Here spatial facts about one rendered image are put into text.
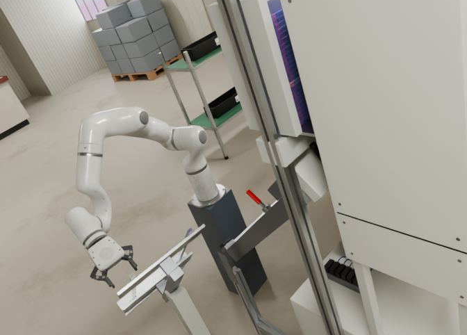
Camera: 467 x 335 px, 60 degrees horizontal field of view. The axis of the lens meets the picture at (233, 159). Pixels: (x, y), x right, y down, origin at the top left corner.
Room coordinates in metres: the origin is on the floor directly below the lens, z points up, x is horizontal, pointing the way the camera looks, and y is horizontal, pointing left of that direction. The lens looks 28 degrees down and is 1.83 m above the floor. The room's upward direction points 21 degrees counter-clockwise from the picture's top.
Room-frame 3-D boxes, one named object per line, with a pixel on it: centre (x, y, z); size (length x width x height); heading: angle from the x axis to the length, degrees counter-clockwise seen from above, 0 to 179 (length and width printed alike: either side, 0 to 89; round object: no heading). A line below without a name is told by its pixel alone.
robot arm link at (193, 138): (1.80, 0.16, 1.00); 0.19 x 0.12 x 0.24; 53
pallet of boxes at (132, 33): (8.13, 0.95, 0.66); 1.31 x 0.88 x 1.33; 40
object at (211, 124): (3.88, -0.19, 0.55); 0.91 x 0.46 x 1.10; 124
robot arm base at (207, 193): (1.82, 0.19, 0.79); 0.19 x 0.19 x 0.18
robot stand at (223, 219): (1.82, 0.19, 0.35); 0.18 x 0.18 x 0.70; 40
